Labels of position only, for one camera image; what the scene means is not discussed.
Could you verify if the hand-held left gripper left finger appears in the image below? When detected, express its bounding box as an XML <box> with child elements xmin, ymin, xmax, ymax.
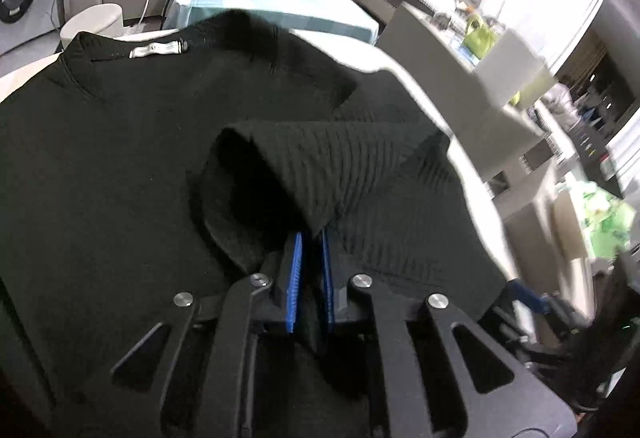
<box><xmin>47</xmin><ymin>232</ymin><xmax>306</xmax><ymax>438</ymax></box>

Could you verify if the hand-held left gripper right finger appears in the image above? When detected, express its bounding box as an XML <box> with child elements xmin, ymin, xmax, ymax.
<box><xmin>320</xmin><ymin>228</ymin><xmax>593</xmax><ymax>438</ymax></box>

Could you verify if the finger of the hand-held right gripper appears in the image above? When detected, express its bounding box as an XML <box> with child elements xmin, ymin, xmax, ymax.
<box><xmin>507</xmin><ymin>279</ymin><xmax>553</xmax><ymax>315</ymax></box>

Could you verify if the black knit sweater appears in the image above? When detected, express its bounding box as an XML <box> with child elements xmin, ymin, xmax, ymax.
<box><xmin>0</xmin><ymin>10</ymin><xmax>508</xmax><ymax>438</ymax></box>

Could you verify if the white bowl of green packets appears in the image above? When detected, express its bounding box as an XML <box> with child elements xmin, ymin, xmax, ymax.
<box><xmin>552</xmin><ymin>180</ymin><xmax>636</xmax><ymax>263</ymax></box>

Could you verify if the white side cabinet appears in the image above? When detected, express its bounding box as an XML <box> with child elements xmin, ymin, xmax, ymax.
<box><xmin>377</xmin><ymin>2</ymin><xmax>561</xmax><ymax>219</ymax></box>

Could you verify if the green bag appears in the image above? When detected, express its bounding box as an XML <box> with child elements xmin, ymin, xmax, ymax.
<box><xmin>462</xmin><ymin>15</ymin><xmax>501</xmax><ymax>58</ymax></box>

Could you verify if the white round stool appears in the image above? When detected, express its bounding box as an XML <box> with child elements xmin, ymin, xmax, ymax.
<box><xmin>60</xmin><ymin>4</ymin><xmax>125</xmax><ymax>51</ymax></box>

